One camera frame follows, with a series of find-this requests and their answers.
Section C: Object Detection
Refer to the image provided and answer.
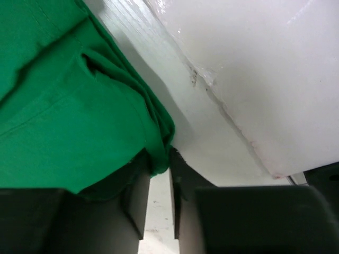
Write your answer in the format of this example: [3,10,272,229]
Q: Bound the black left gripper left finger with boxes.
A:
[1,152,150,253]

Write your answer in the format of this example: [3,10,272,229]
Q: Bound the green t shirt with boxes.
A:
[1,1,175,199]

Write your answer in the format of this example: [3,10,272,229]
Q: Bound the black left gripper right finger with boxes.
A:
[169,148,338,253]

